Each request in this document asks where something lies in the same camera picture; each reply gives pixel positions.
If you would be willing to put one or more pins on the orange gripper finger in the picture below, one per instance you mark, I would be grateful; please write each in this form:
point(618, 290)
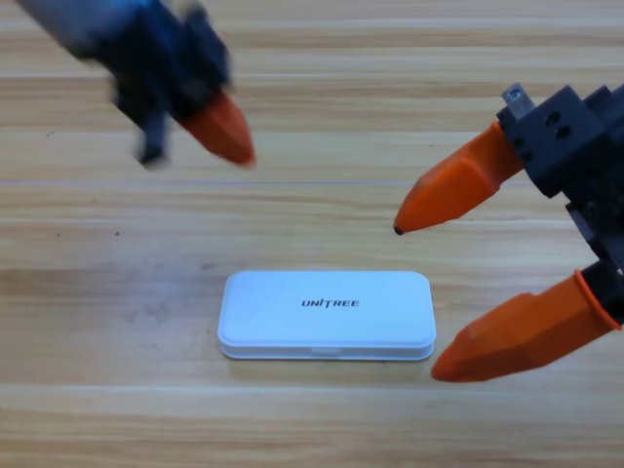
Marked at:
point(521, 336)

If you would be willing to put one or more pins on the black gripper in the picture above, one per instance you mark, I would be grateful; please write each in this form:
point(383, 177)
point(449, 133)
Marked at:
point(170, 63)
point(575, 146)

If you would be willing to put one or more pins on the white Unitree pencil case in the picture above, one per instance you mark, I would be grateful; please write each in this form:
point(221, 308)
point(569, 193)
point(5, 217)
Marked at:
point(326, 322)

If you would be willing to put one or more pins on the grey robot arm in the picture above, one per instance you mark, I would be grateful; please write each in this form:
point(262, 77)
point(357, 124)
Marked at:
point(73, 29)

